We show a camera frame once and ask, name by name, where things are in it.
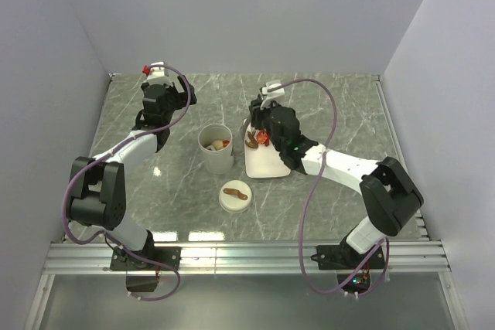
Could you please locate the red crab toy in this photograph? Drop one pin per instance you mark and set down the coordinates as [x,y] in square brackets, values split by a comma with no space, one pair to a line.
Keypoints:
[262,138]

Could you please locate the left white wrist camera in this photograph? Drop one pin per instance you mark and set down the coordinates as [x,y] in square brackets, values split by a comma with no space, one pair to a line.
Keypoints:
[157,73]

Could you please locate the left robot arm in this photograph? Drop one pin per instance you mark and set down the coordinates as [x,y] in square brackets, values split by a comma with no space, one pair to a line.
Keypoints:
[96,194]

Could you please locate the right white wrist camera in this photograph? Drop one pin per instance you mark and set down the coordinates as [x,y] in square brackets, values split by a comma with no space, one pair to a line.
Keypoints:
[271,91]

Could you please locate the metal tongs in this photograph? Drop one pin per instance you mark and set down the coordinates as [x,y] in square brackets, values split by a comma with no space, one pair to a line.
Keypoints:
[246,130]

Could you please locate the aluminium rail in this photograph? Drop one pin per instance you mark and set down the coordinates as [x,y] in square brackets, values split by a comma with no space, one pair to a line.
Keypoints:
[394,137]
[265,257]

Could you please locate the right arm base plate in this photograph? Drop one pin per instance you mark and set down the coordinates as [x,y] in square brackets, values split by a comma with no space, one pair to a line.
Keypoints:
[332,258]

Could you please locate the aluminium front rail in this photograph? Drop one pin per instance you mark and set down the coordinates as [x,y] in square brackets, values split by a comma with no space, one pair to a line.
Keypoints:
[265,257]

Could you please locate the round beige bun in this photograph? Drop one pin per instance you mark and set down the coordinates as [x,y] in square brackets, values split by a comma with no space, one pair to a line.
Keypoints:
[218,145]

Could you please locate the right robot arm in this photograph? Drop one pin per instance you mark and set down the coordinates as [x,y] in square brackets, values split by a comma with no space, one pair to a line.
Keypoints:
[390,196]

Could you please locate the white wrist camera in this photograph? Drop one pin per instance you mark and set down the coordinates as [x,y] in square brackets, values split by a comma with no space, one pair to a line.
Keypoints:
[271,91]
[157,73]

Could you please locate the white rectangular plate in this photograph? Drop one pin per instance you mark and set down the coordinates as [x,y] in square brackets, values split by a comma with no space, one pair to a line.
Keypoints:
[264,162]

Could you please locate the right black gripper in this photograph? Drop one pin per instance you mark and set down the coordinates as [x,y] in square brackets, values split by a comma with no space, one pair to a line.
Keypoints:
[257,113]

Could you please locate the white cylindrical lunch container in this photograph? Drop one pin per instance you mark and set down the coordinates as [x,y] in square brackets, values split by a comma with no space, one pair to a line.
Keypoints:
[216,162]

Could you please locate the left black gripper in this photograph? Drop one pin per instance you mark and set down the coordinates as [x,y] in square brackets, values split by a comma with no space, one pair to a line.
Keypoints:
[180,96]

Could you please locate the white round container lid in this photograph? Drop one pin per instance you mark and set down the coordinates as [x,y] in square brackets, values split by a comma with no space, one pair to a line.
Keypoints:
[235,196]

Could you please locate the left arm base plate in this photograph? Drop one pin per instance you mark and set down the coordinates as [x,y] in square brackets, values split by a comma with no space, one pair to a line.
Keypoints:
[122,261]

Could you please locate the aluminium right side rail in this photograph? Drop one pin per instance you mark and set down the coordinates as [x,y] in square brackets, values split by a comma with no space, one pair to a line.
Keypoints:
[394,137]

